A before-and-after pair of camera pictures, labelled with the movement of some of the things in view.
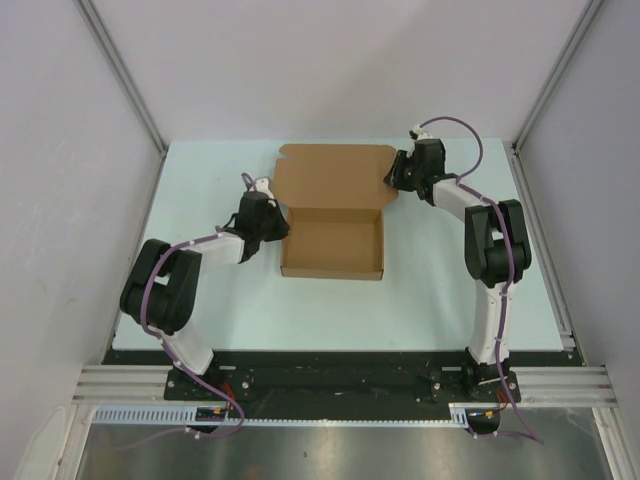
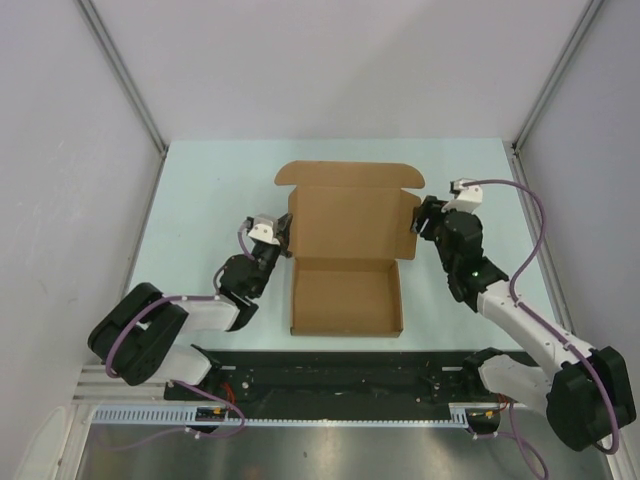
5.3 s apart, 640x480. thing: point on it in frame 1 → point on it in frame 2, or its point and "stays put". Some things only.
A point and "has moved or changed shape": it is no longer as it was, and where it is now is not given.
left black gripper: (282, 227) → (283, 235)
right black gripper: (394, 178) → (429, 210)
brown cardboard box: (332, 197) has moved or changed shape
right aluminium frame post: (556, 74) stays put
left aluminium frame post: (96, 24) stays put
